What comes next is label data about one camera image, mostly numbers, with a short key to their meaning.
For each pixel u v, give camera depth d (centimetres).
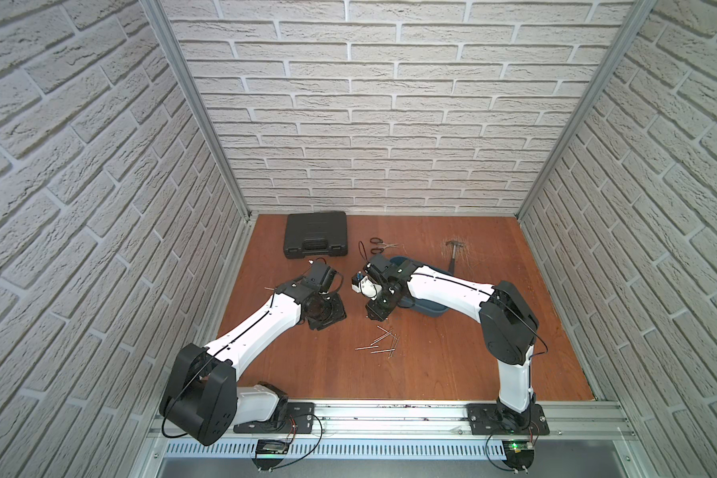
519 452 71
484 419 74
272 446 70
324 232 106
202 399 40
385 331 88
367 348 86
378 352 86
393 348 85
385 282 69
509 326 50
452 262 107
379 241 110
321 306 69
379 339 87
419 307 87
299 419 73
